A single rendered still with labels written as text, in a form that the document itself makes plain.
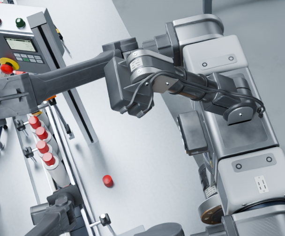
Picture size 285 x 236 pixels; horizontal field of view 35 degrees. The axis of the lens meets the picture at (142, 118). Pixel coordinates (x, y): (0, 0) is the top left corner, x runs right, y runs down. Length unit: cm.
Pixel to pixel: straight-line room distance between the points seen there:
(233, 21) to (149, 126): 156
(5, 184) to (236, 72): 101
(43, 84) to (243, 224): 47
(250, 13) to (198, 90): 240
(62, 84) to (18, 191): 81
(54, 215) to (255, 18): 226
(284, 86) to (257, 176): 200
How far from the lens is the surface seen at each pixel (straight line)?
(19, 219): 166
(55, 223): 124
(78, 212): 161
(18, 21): 126
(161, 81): 77
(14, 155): 177
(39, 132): 153
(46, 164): 151
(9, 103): 90
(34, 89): 90
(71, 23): 214
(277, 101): 281
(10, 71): 139
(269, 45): 305
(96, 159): 172
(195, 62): 103
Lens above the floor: 235
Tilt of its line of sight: 59 degrees down
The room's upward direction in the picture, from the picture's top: 13 degrees counter-clockwise
